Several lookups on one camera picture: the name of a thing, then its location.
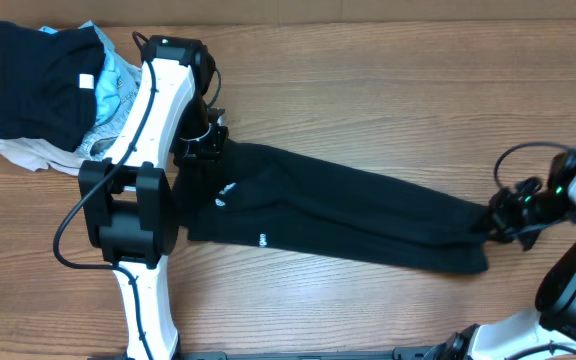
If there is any black t-shirt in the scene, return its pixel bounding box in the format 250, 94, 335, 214
173, 141, 488, 274

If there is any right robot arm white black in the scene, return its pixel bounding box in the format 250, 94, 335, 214
413, 145, 576, 359

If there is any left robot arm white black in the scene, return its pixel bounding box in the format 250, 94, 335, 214
74, 33, 229, 359

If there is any light blue garment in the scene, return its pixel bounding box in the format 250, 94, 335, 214
40, 23, 121, 131

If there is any folded black garment on pile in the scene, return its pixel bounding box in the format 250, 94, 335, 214
0, 21, 105, 152

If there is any beige folded garment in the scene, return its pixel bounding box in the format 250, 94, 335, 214
0, 138, 92, 176

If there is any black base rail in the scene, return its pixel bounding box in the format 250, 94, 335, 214
87, 345, 439, 360

